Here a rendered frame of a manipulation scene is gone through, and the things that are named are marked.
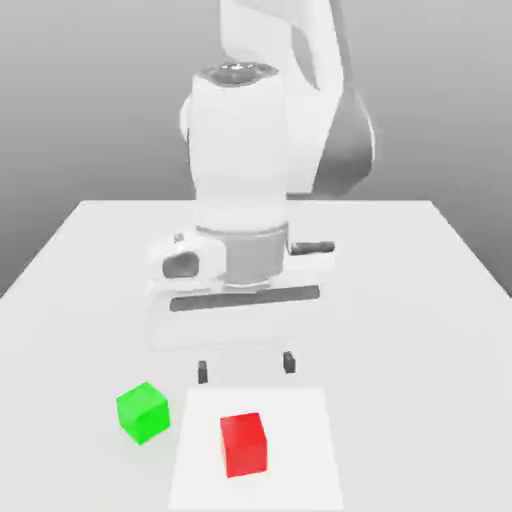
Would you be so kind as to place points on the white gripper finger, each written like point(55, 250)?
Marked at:
point(202, 372)
point(288, 362)

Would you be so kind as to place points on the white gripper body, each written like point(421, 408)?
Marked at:
point(240, 324)

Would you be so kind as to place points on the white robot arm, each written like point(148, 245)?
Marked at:
point(240, 152)

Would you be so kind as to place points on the small green cube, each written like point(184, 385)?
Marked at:
point(143, 414)

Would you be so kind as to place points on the small red cube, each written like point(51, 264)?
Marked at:
point(244, 446)

